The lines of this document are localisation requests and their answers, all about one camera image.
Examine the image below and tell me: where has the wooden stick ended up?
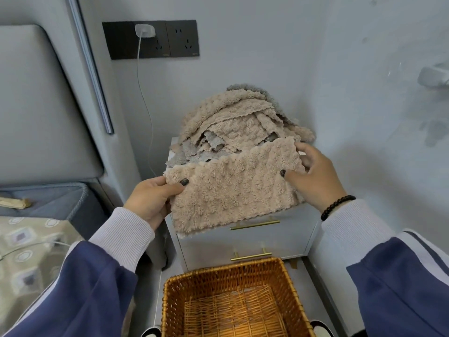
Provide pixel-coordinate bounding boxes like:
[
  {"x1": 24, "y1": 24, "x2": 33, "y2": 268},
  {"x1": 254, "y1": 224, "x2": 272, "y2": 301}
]
[{"x1": 0, "y1": 196, "x2": 32, "y2": 210}]

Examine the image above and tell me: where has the person's left hand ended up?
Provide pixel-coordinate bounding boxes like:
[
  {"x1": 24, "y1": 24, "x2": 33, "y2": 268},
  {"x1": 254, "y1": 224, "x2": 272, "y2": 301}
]
[{"x1": 123, "y1": 175, "x2": 190, "y2": 232}]

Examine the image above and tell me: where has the silver headboard trim strip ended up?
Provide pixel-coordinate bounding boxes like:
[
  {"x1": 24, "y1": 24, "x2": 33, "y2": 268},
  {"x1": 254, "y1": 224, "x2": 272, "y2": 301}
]
[{"x1": 65, "y1": 0, "x2": 115, "y2": 135}]

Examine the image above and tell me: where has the black bead bracelet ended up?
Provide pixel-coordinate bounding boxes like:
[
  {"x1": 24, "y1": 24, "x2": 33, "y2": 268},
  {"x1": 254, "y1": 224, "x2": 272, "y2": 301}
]
[{"x1": 319, "y1": 195, "x2": 357, "y2": 222}]

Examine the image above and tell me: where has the wide black wall socket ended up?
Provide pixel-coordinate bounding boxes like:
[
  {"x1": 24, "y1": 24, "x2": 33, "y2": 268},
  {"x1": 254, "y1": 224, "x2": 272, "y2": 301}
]
[{"x1": 101, "y1": 21, "x2": 172, "y2": 61}]

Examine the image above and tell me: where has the narrow black wall socket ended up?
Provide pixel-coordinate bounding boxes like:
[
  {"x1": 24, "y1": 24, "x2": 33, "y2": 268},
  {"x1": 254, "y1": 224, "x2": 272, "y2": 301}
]
[{"x1": 165, "y1": 20, "x2": 201, "y2": 59}]

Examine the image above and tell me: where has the grey padded headboard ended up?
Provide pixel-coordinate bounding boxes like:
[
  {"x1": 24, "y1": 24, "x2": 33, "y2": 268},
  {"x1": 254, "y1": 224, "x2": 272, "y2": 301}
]
[{"x1": 0, "y1": 24, "x2": 105, "y2": 188}]

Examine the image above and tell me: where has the patterned beige bedspread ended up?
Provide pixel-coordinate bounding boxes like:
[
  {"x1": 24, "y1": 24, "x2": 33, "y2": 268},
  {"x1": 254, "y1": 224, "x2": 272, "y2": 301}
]
[{"x1": 0, "y1": 215, "x2": 87, "y2": 337}]

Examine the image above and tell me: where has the person's right hand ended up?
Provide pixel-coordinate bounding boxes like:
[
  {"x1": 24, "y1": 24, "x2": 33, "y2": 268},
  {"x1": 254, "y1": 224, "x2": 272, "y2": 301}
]
[{"x1": 279, "y1": 142, "x2": 348, "y2": 214}]

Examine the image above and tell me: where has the short gold drawer handle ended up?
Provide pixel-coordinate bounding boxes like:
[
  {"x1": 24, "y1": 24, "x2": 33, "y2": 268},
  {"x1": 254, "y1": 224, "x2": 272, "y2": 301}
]
[{"x1": 230, "y1": 247, "x2": 273, "y2": 263}]

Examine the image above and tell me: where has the long gold drawer handle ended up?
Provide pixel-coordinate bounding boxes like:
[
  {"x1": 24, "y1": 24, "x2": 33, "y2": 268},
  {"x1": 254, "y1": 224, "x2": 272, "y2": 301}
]
[{"x1": 230, "y1": 218, "x2": 281, "y2": 231}]

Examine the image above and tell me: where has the person's left forearm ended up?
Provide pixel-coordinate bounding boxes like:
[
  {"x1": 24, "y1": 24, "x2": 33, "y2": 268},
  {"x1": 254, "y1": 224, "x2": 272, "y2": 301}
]
[{"x1": 0, "y1": 206, "x2": 156, "y2": 337}]

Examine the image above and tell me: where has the person's right shoe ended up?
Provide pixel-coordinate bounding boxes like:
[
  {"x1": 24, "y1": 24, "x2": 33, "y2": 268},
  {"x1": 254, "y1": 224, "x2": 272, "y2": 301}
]
[{"x1": 309, "y1": 320, "x2": 336, "y2": 337}]

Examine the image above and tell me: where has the white nightstand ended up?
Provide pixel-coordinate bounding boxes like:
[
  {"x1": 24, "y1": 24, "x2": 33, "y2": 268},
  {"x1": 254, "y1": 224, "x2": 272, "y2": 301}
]
[{"x1": 165, "y1": 136, "x2": 322, "y2": 274}]

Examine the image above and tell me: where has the orange wicker basket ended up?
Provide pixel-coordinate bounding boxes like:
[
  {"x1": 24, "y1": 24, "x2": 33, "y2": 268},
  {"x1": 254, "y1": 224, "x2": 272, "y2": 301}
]
[{"x1": 160, "y1": 257, "x2": 316, "y2": 337}]

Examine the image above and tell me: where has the person's right forearm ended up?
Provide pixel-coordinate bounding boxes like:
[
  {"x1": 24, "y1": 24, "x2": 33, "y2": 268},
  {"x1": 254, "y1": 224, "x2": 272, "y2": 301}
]
[{"x1": 321, "y1": 199, "x2": 449, "y2": 337}]

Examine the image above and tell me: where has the single beige towel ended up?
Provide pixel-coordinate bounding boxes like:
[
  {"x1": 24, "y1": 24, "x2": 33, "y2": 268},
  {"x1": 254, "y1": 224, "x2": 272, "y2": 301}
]
[{"x1": 163, "y1": 136, "x2": 308, "y2": 238}]

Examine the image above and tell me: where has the pile of beige grey towels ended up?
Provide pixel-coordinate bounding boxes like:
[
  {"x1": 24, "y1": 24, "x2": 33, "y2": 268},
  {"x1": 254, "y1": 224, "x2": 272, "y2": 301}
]
[{"x1": 169, "y1": 84, "x2": 316, "y2": 169}]

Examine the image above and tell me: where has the white charger plug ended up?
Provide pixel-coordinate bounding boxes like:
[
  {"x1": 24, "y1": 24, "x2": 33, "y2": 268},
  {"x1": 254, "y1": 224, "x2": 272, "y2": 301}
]
[{"x1": 134, "y1": 23, "x2": 156, "y2": 38}]

